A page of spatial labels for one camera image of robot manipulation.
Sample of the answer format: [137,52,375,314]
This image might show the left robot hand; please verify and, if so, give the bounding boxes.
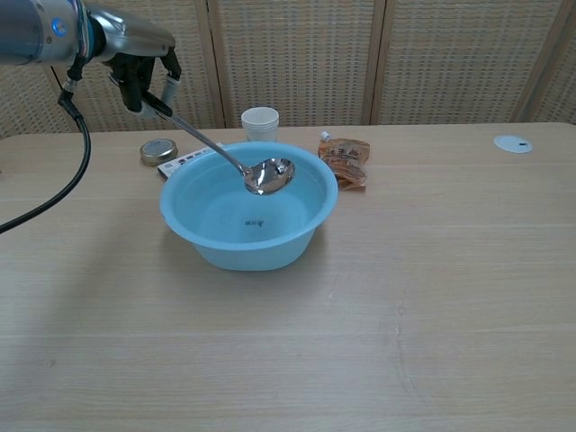
[87,7,184,119]

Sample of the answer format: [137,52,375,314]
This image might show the stainless steel ladle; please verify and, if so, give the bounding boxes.
[139,93,297,196]

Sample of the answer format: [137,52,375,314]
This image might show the light blue plastic basin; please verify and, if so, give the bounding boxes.
[159,140,339,273]

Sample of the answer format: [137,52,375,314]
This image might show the round metal jar lid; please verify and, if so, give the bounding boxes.
[139,138,179,168]

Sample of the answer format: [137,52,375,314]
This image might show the white flat printed box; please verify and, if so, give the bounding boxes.
[157,140,226,182]

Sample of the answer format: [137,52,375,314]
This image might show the woven rattan folding screen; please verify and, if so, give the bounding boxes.
[0,0,576,140]

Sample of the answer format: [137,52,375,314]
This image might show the brown sauce spout pouch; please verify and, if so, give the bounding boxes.
[317,130,371,192]

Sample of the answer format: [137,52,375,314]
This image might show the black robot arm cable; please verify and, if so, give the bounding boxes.
[0,42,93,235]

